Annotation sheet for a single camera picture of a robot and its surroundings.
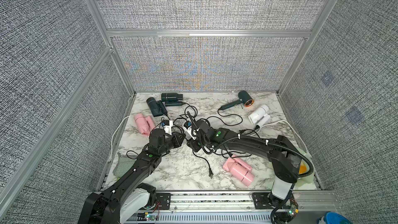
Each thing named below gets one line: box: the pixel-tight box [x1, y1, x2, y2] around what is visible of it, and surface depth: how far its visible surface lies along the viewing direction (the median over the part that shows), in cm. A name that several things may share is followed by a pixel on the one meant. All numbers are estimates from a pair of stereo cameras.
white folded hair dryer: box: [248, 104, 271, 129], surface depth 102 cm
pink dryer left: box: [133, 113, 156, 136], surface depth 100 cm
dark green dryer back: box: [161, 92, 183, 107], surface depth 112 cm
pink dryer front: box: [222, 154, 255, 187], surface depth 81 cm
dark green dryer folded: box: [146, 96, 168, 118], surface depth 109 cm
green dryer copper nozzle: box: [218, 90, 255, 111], surface depth 112 cm
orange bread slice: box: [298, 162, 307, 175], surface depth 80 cm
